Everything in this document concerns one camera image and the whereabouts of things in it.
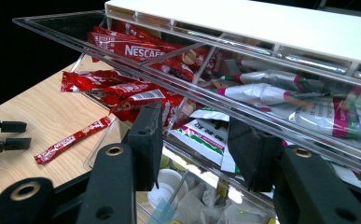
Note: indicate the white creamer cup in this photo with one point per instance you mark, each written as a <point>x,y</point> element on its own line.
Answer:
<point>165,186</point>

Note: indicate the yellow-green round capsule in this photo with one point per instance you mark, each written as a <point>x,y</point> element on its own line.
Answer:
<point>164,161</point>

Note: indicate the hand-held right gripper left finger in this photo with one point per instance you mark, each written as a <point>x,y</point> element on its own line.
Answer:
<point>147,149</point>

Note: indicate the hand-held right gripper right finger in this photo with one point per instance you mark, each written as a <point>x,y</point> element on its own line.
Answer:
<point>252,155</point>

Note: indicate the clear drawer with capsules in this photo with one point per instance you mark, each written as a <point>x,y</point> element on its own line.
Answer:
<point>179,186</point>

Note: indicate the clear plastic drawer organizer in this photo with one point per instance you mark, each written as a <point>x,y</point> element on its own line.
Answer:
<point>75,42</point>

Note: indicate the pile of white silver packets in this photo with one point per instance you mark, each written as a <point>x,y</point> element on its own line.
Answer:
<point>262,93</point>

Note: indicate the single red stick packet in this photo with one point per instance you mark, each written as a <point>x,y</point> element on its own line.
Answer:
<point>72,140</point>

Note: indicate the pile of red stick packets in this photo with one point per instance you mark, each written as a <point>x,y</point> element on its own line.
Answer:
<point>128,49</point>

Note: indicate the pile of clear crinkled sachets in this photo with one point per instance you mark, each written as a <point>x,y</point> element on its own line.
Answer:
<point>212,207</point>

